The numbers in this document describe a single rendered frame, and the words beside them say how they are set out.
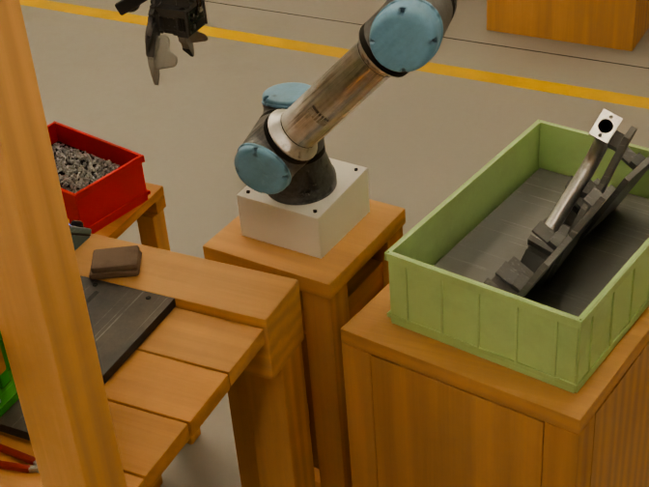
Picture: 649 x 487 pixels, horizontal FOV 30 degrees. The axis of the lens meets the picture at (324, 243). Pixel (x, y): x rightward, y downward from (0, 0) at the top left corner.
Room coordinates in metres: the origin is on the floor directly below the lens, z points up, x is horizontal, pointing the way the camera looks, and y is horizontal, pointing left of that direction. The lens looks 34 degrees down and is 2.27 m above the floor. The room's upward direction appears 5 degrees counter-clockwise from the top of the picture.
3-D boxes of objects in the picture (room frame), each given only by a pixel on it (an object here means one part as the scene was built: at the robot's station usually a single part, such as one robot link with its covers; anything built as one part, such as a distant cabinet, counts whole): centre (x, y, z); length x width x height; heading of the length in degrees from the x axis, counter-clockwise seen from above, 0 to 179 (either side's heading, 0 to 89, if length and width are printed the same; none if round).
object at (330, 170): (2.19, 0.04, 1.01); 0.15 x 0.15 x 0.10
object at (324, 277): (2.20, 0.04, 0.83); 0.32 x 0.32 x 0.04; 56
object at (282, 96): (2.18, 0.04, 1.12); 0.13 x 0.12 x 0.14; 159
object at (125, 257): (2.02, 0.42, 0.91); 0.10 x 0.08 x 0.03; 90
